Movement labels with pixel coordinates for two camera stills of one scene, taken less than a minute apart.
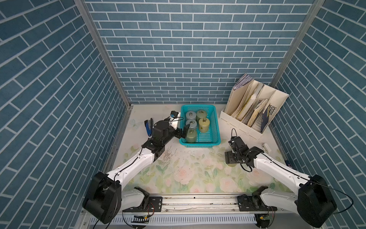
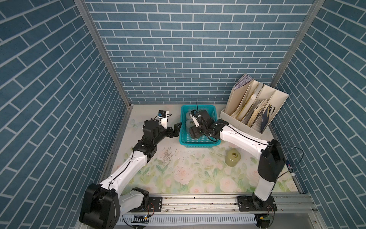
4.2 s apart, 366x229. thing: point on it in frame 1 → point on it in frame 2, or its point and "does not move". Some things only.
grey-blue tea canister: x=193 y=123 does not move
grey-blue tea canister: x=190 y=115 does not move
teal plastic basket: x=211 y=139 does not move
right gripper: x=228 y=156 → x=193 y=133
